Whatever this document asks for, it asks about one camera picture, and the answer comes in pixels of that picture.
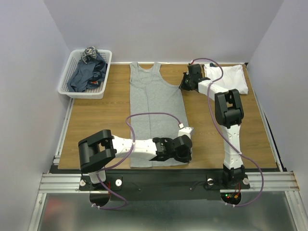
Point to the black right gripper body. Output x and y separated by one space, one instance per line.
184 83

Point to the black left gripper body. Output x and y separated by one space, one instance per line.
181 158

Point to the grey tank top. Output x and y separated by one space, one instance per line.
149 92

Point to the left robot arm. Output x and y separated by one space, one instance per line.
97 150

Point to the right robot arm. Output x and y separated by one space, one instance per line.
228 114

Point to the folded white tank top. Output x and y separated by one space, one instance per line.
233 77

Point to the dark navy tank top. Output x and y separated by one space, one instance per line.
87 76

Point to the patterned navy garment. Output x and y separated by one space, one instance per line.
90 53

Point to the white plastic laundry basket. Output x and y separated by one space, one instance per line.
72 67

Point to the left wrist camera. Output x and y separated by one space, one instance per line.
188 131

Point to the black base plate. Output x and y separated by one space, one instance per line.
185 184

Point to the aluminium frame rail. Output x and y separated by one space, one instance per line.
59 183

